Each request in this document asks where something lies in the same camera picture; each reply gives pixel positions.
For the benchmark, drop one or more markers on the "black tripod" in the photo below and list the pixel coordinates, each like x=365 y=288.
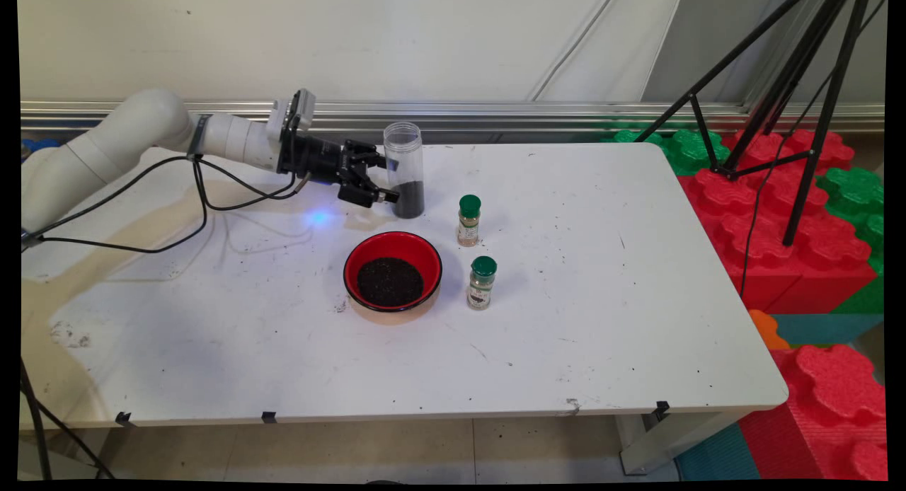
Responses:
x=817 y=123

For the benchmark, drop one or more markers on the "green foam block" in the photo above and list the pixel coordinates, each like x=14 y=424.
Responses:
x=853 y=187
x=690 y=151

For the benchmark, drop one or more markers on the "aluminium wall rail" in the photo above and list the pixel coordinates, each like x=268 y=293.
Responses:
x=495 y=116

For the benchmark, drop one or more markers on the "red bowl black rim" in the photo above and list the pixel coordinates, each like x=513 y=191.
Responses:
x=368 y=254

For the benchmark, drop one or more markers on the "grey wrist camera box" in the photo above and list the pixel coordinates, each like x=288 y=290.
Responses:
x=294 y=112

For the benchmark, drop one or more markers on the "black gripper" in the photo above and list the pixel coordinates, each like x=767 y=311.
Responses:
x=315 y=158

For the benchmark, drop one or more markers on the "teal foam mat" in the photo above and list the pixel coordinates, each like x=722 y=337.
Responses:
x=722 y=455
x=821 y=330

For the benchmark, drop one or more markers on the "black seeds heap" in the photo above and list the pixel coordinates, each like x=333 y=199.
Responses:
x=390 y=282
x=410 y=202

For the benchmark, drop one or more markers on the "green-capped dark label spice bottle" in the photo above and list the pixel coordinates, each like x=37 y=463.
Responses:
x=481 y=286

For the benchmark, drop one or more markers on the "blue foam piece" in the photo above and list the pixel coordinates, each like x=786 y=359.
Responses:
x=39 y=146

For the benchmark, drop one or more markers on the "orange foam piece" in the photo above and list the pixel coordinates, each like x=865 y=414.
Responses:
x=764 y=328

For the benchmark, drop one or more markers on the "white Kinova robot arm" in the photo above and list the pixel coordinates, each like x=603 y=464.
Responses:
x=141 y=116

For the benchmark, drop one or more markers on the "green-capped beige powder spice bottle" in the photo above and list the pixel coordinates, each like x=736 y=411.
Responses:
x=468 y=226

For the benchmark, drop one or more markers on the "large red foam block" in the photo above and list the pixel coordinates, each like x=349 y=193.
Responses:
x=771 y=264

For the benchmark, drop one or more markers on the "clear plastic jar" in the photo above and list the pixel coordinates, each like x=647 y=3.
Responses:
x=405 y=151

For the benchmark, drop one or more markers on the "white table leg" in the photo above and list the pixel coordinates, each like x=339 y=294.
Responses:
x=658 y=448
x=71 y=455

